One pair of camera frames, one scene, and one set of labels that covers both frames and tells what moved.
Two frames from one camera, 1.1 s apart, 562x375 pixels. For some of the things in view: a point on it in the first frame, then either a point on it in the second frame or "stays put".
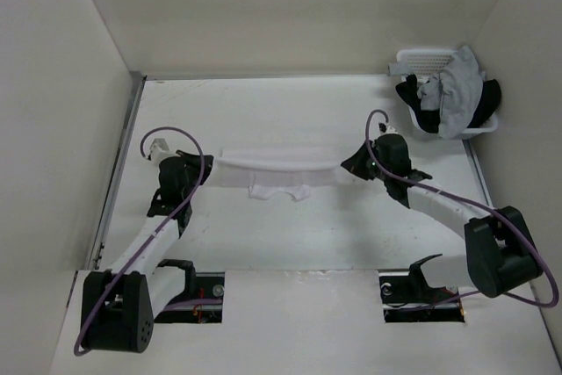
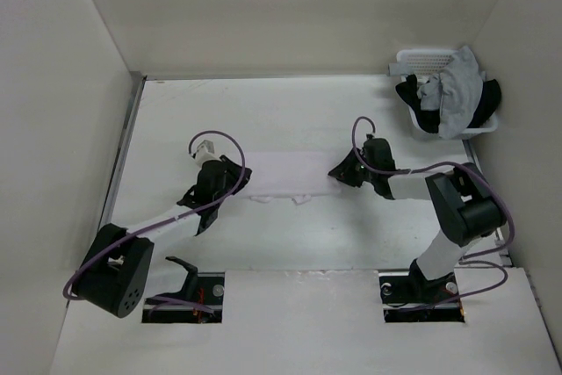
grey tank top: (455, 90) stays put
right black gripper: (356, 163) → (343, 171)
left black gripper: (191, 160) → (232, 169)
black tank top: (430, 119) stays put
